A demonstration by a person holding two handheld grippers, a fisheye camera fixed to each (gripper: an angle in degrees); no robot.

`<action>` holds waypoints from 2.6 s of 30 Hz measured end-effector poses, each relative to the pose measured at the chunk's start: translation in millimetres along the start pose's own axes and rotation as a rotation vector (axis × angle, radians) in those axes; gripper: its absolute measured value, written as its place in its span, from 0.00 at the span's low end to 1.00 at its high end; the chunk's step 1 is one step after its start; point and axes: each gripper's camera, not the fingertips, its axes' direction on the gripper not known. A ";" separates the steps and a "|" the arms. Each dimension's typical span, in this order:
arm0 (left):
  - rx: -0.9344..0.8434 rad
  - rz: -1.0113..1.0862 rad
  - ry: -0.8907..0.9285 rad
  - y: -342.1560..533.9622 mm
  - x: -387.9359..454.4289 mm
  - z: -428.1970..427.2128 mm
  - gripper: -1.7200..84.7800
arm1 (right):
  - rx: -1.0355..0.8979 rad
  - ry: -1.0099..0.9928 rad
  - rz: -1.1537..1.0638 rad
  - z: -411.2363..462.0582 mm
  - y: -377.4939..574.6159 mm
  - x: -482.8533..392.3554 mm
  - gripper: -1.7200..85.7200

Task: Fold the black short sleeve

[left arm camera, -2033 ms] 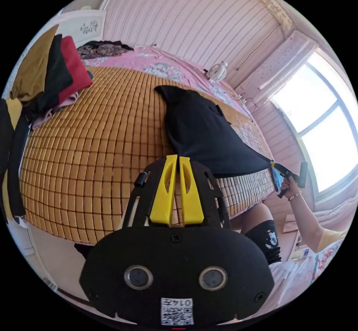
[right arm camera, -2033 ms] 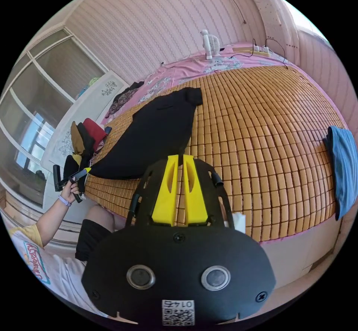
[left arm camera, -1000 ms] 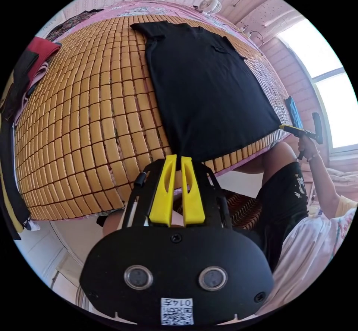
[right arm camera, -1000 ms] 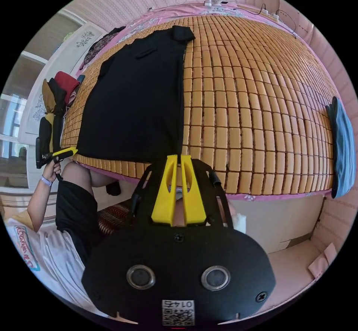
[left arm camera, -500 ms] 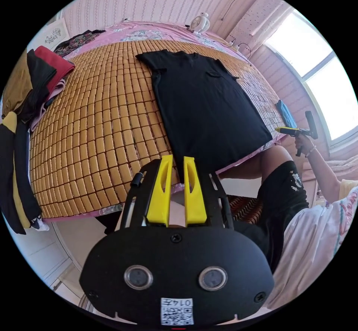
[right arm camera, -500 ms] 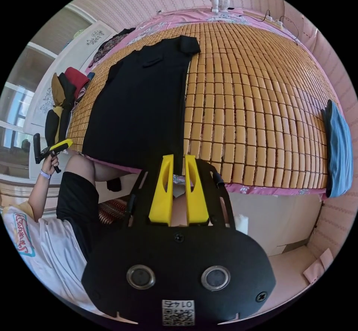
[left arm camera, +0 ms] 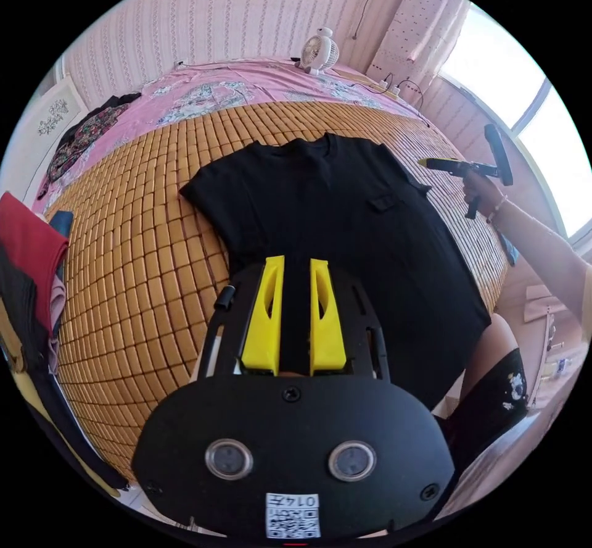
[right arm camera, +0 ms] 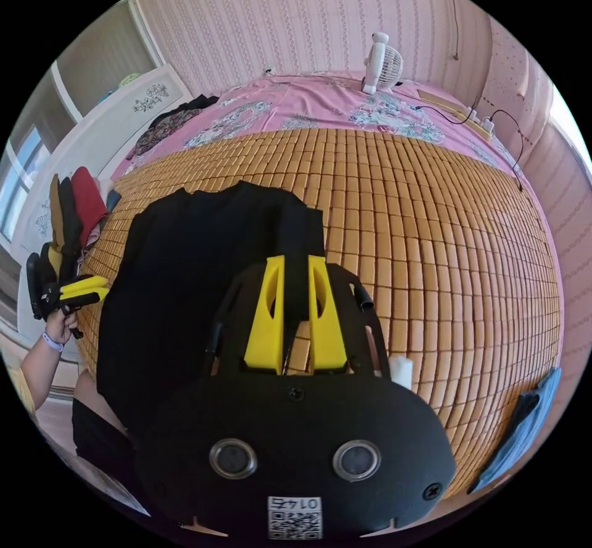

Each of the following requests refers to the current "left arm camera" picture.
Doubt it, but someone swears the dark floral pile of clothes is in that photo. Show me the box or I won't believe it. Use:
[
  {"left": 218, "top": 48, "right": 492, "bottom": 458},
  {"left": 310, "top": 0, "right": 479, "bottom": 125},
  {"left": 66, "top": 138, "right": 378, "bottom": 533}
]
[{"left": 47, "top": 91, "right": 143, "bottom": 184}]

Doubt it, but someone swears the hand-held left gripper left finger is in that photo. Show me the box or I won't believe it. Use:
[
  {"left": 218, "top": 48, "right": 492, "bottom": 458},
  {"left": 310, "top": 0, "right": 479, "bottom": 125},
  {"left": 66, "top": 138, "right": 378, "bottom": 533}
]
[{"left": 240, "top": 255, "right": 286, "bottom": 369}]

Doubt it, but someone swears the black short sleeve shirt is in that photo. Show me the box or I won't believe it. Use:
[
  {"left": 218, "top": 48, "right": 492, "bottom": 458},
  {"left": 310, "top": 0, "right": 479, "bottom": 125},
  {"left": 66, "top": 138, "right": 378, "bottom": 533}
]
[{"left": 178, "top": 133, "right": 493, "bottom": 413}]

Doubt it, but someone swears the window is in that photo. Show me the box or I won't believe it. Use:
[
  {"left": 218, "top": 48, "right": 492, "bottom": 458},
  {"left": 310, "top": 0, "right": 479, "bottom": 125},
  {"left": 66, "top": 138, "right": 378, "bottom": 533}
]
[{"left": 437, "top": 1, "right": 592, "bottom": 239}]

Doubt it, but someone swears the pink dotted curtain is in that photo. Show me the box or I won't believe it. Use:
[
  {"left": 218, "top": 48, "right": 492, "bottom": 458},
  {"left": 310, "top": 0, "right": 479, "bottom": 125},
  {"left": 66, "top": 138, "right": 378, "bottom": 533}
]
[{"left": 368, "top": 0, "right": 474, "bottom": 91}]

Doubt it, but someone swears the person's body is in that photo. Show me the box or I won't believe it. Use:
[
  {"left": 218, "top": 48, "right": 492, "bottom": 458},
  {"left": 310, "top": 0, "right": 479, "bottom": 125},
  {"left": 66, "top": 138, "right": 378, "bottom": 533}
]
[{"left": 432, "top": 264, "right": 592, "bottom": 454}]

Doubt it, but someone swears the white table fan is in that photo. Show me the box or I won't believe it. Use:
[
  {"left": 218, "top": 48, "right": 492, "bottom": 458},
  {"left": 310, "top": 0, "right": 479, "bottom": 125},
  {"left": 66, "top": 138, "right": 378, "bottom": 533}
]
[{"left": 295, "top": 27, "right": 341, "bottom": 77}]

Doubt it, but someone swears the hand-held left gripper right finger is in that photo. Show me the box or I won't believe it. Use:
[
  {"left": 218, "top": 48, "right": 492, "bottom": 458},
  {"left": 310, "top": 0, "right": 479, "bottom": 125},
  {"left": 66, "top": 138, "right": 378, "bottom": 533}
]
[{"left": 309, "top": 258, "right": 347, "bottom": 370}]

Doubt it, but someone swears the person's right hand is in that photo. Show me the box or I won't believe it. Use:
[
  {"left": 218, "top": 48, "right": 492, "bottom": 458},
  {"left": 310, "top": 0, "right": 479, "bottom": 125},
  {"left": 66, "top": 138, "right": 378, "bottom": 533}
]
[{"left": 462, "top": 172, "right": 506, "bottom": 218}]

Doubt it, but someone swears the person's right forearm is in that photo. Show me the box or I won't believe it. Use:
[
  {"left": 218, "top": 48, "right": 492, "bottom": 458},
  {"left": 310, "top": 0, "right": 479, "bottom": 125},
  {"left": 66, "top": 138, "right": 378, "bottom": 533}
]
[{"left": 486, "top": 195, "right": 592, "bottom": 332}]

